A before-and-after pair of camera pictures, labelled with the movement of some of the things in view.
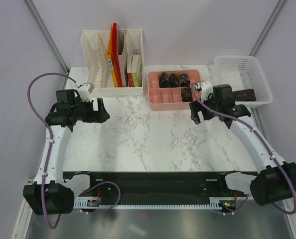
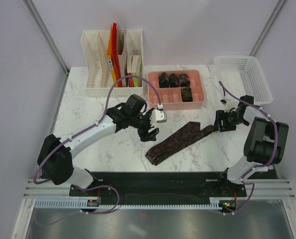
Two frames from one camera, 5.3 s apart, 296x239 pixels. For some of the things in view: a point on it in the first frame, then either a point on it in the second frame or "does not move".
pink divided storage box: [171, 90] does not move
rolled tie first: [164, 80] does not move
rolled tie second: [174, 80] does not move
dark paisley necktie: [247, 95] → [187, 135]
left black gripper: [96, 116] → [145, 136]
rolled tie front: [186, 94] does not move
